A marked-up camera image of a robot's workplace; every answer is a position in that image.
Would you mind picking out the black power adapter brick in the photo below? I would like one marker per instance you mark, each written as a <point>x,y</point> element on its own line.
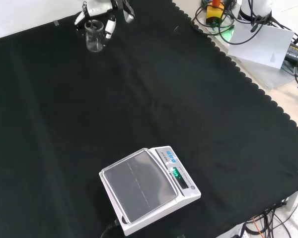
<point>297,55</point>

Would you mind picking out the clear glass beaker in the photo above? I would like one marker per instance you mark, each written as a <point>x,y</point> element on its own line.
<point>94,37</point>

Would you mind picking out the grey tape strip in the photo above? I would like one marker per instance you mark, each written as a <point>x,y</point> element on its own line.
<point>56,23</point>

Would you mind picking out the black bench cloth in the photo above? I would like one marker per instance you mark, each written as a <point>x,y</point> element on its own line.
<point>114,111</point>

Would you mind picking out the pale white board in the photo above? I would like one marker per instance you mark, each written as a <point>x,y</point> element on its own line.
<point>260,45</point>

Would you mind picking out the white electronic balance steel pan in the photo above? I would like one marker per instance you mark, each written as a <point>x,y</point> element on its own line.
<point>149,188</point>

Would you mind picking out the yellow emergency stop button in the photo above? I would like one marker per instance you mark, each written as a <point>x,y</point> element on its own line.
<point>214,13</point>

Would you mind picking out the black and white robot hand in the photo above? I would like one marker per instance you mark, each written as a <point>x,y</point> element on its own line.
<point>97,7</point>

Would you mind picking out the white bench leg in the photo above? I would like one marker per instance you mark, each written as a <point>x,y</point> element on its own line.
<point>293,203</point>

